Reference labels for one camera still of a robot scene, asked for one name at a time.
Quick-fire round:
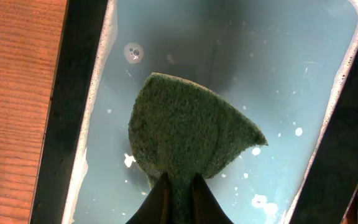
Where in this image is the black rectangular water tray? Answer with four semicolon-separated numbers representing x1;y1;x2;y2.
30;0;358;223

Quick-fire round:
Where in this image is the green scrubbing sponge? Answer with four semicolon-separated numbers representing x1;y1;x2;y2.
129;73;268;223

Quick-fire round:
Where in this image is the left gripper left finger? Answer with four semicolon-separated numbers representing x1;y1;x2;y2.
126;172;172;224

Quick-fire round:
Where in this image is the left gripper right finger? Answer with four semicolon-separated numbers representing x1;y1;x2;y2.
191;173;233;224

